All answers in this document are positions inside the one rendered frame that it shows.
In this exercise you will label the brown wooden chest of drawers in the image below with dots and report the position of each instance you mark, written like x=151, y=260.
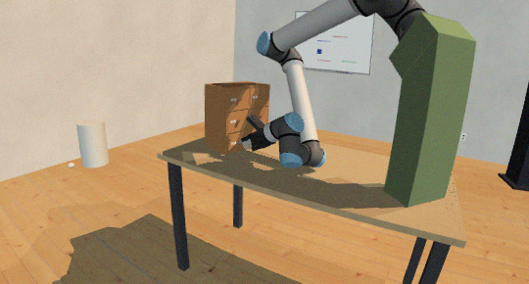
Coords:
x=216, y=105

